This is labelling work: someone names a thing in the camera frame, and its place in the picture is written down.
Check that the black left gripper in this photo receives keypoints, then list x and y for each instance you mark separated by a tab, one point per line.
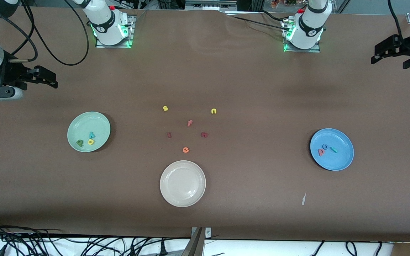
405	47

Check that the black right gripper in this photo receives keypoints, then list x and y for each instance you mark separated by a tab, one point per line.
11	73

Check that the green letter q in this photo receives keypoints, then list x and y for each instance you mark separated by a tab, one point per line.
78	144

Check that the yellow letter a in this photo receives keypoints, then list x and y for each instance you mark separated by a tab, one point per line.
93	143

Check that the pink letter p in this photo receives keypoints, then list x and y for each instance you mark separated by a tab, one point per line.
319	154

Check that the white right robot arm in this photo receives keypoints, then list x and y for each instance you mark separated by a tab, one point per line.
107	25

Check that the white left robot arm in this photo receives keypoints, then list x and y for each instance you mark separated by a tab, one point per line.
310	28

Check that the light green plate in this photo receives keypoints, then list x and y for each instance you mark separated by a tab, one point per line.
84	122

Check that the blue plate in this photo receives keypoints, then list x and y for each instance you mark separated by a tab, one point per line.
336	161

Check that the pink letter f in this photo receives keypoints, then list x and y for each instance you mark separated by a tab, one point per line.
189	123

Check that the orange letter e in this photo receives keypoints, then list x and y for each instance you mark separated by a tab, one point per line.
184	150

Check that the dark red letter m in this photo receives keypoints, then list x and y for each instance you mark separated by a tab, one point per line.
204	134

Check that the cream white plate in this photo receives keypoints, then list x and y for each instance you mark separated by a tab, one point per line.
182	185

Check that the small white paper scrap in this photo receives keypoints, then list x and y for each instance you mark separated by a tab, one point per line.
303	200

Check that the brown table cover sheet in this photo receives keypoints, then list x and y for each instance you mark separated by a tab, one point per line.
226	81

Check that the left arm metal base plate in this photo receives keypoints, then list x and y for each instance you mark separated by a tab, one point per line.
315	51

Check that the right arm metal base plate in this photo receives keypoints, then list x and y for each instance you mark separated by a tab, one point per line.
131	32

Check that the grey aluminium frame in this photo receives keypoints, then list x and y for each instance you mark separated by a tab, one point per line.
210	5

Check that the small metal bracket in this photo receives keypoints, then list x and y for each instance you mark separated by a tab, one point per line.
208	233

